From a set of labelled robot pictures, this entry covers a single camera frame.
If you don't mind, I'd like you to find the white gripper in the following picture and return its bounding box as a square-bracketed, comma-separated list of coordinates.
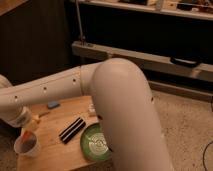
[8, 107, 41, 132]

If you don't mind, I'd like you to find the orange pepper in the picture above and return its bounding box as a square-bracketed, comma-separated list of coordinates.
[21, 131, 36, 151]

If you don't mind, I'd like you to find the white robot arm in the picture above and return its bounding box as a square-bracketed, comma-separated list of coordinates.
[0, 58, 174, 171]

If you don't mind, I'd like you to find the blue sponge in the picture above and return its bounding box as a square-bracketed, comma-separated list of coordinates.
[47, 101, 60, 109]

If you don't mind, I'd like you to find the wooden table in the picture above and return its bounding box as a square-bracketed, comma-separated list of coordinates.
[17, 96, 114, 171]

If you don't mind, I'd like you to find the black striped rectangular box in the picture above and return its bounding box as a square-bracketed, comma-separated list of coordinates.
[59, 118, 86, 144]

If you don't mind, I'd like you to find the green bowl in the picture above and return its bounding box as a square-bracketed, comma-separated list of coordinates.
[80, 123, 111, 161]

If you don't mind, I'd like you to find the metal vertical pole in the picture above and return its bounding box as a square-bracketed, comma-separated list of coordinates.
[75, 0, 85, 45]

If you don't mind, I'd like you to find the metal shelf rail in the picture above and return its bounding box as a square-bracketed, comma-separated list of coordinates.
[71, 41, 213, 82]

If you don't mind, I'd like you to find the black handle on shelf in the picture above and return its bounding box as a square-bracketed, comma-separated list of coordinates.
[170, 57, 201, 68]

